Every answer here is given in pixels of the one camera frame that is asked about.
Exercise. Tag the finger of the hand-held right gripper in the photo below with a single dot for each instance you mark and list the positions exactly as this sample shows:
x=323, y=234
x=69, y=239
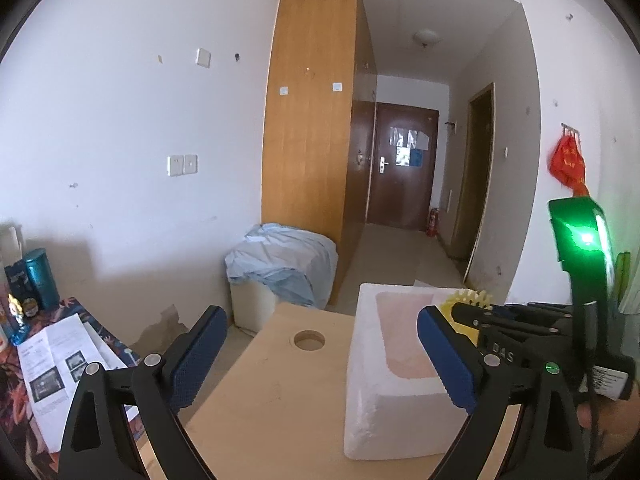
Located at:
x=540, y=311
x=520, y=336

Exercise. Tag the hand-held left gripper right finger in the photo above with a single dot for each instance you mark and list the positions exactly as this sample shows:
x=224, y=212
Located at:
x=445, y=360

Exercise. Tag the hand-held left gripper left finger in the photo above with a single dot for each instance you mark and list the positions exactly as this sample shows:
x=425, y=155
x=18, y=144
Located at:
x=197, y=355

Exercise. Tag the yellow plastic gear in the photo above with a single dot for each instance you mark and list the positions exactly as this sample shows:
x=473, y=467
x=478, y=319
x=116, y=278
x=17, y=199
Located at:
x=467, y=300

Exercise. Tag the white foam box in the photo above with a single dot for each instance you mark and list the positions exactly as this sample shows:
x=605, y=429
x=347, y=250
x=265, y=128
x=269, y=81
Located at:
x=370, y=410

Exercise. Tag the person's right hand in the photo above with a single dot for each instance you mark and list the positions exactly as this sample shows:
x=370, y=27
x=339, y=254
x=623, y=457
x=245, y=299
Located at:
x=607, y=417

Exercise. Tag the white low cabinet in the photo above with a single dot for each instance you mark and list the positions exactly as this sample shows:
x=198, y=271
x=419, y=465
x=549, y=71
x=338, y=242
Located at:
x=252, y=305

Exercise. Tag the white folded paper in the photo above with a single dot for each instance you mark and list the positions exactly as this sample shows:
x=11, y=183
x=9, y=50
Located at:
x=112, y=347

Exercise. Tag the red hanging bag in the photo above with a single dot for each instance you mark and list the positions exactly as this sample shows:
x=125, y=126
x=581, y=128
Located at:
x=567, y=162

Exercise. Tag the crumpled light blue sheet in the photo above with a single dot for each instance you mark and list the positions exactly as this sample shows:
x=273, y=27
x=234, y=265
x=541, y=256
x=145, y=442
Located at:
x=285, y=255

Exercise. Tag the red fire extinguisher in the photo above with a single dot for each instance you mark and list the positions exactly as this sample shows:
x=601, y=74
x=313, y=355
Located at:
x=432, y=222

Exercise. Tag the white printed paper sheet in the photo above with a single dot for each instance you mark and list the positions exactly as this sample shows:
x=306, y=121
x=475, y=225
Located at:
x=55, y=360

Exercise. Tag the dark brown entrance door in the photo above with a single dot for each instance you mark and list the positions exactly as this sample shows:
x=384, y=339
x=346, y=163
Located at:
x=400, y=195

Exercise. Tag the teal cylindrical can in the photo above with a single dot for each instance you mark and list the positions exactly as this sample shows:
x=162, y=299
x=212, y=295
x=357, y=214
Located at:
x=42, y=280

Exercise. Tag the small round jar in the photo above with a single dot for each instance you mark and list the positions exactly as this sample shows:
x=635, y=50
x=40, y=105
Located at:
x=31, y=307

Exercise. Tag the small yellow-haired figurine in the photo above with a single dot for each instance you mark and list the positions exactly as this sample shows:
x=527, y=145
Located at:
x=17, y=317

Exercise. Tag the colourful printed tablecloth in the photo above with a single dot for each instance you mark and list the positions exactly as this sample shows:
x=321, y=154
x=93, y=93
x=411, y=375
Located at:
x=15, y=410

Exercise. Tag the dark blue box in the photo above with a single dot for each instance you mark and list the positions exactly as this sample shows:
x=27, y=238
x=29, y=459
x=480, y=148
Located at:
x=19, y=282

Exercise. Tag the dark brown wardrobe door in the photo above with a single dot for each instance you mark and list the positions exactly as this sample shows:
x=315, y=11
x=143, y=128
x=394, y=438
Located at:
x=357, y=185

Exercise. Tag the blue door notice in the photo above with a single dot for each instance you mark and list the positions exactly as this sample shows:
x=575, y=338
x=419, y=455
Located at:
x=416, y=157

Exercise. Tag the white door notice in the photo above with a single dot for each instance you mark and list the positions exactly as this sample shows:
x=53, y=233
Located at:
x=421, y=141

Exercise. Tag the light wooden wardrobe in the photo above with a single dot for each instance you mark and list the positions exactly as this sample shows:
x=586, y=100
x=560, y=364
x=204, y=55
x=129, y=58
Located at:
x=310, y=160

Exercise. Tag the round ceiling lamp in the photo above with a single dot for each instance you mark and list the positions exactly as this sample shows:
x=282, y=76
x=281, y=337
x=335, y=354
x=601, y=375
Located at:
x=426, y=37

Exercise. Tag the brown side doorway frame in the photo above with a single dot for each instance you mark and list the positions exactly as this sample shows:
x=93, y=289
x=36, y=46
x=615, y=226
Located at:
x=481, y=185

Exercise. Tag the metal wall hook rack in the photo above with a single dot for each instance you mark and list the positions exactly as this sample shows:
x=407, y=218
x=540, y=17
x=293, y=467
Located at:
x=571, y=128

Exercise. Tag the double white wall switch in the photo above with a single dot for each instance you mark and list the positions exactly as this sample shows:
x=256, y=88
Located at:
x=182, y=165

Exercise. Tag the small wall shelf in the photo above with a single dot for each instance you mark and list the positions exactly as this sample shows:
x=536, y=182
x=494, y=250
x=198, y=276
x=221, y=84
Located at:
x=451, y=126

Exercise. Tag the square white wall switch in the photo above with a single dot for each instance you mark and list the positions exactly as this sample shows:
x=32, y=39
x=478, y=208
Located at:
x=203, y=57

